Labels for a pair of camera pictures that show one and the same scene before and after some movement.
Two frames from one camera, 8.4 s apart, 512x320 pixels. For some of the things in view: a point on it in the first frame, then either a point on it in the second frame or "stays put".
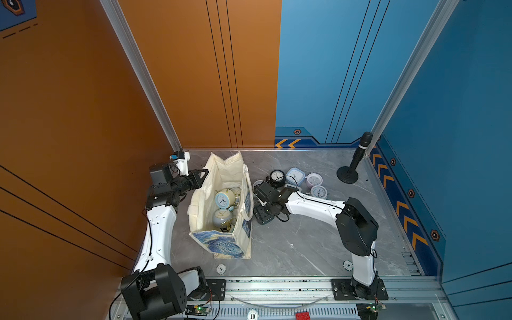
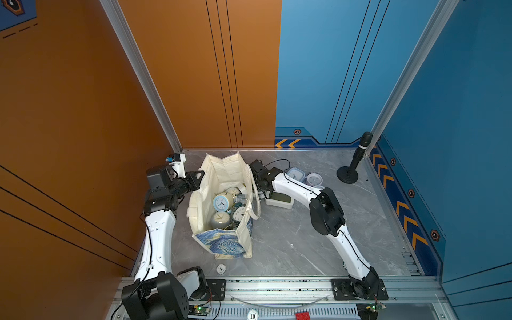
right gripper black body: (269, 207) to (257, 182)
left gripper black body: (183, 185) stays put
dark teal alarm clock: (263, 215) to (238, 211)
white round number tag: (253, 315) stays put
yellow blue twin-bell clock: (225, 199) stays put
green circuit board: (197, 310) stays put
